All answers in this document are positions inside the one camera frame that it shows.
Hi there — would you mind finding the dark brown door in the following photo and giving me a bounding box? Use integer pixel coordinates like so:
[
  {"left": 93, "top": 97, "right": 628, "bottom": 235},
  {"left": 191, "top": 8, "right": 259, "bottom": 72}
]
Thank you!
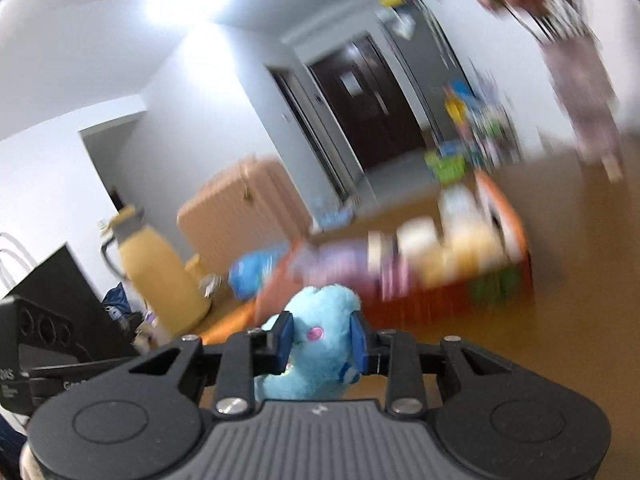
[{"left": 306, "top": 35, "right": 429, "bottom": 171}]

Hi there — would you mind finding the yellow bucket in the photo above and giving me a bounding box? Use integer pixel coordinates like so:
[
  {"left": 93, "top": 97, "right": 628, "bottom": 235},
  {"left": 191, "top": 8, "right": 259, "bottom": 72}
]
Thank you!
[{"left": 444, "top": 94, "right": 465, "bottom": 124}]

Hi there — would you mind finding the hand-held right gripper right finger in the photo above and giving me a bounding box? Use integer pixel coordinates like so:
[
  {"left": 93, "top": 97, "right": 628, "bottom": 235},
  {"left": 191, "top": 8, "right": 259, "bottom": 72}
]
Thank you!
[{"left": 350, "top": 310, "right": 513, "bottom": 417}]

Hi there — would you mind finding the grey sliding door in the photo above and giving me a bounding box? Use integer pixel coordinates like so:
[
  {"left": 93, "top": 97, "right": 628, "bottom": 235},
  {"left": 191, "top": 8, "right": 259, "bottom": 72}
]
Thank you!
[{"left": 270, "top": 65, "right": 362, "bottom": 207}]

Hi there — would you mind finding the blue packet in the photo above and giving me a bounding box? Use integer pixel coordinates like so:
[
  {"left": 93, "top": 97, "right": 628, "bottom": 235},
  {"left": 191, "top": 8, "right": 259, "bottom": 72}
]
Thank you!
[{"left": 229, "top": 251, "right": 289, "bottom": 301}]

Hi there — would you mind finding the cardboard box with orange edges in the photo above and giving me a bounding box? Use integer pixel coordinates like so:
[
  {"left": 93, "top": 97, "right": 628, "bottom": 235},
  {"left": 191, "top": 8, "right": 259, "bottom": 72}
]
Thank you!
[{"left": 252, "top": 170, "right": 534, "bottom": 322}]

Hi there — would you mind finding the blue plush toy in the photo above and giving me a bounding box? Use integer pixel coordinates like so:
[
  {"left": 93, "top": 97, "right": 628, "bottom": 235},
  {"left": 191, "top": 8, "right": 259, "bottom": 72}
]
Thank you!
[{"left": 254, "top": 284, "right": 363, "bottom": 401}]

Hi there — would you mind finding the pink vase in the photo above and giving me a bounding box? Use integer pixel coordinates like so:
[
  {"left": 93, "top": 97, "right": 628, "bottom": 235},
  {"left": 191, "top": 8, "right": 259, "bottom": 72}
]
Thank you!
[{"left": 541, "top": 35, "right": 626, "bottom": 184}]

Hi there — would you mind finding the green bag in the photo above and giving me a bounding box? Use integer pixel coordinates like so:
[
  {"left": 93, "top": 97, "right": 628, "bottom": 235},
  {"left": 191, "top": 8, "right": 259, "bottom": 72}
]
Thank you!
[{"left": 424, "top": 152, "right": 470, "bottom": 185}]

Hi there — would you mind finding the pink suitcase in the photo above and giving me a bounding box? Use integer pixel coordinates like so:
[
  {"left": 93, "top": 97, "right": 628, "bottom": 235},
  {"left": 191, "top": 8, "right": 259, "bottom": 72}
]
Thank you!
[{"left": 176, "top": 156, "right": 315, "bottom": 281}]

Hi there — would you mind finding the yellow thermos jug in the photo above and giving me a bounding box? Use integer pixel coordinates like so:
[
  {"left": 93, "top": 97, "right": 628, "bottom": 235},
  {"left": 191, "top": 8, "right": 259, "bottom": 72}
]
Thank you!
[{"left": 101, "top": 204, "right": 217, "bottom": 340}]

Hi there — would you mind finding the purple packet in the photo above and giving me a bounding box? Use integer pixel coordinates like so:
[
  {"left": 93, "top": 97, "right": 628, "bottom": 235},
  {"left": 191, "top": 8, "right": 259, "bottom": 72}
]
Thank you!
[{"left": 295, "top": 242, "right": 381, "bottom": 289}]

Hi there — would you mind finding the metal storage rack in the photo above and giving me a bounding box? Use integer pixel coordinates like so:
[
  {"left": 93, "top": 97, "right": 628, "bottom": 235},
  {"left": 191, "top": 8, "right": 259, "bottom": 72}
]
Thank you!
[{"left": 447, "top": 72, "right": 524, "bottom": 167}]

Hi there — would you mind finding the grey cabinet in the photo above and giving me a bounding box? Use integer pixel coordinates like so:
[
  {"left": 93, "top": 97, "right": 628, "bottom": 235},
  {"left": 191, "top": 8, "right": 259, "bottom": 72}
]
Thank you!
[{"left": 384, "top": 0, "right": 482, "bottom": 152}]

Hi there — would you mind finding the blue pet feeder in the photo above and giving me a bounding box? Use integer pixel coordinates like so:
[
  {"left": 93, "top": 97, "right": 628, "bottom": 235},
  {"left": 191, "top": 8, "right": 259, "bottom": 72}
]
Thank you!
[{"left": 314, "top": 204, "right": 357, "bottom": 232}]

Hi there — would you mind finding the white paper notice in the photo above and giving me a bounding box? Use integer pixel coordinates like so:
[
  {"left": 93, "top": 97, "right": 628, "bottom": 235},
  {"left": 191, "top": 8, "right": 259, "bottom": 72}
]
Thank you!
[{"left": 339, "top": 73, "right": 366, "bottom": 97}]

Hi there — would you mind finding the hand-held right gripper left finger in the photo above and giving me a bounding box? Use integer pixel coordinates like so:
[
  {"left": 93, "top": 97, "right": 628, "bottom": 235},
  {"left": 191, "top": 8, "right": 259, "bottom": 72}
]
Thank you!
[{"left": 129, "top": 311, "right": 296, "bottom": 418}]

